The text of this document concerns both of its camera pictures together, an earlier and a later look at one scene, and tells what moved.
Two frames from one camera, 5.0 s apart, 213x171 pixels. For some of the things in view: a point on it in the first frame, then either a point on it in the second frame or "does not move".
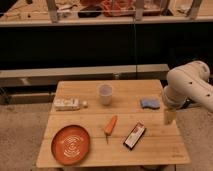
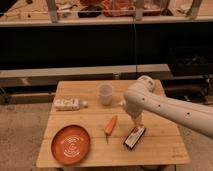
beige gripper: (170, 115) to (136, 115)
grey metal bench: (37, 86) does not move
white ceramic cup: (105, 91) does not move
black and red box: (135, 134) does not move
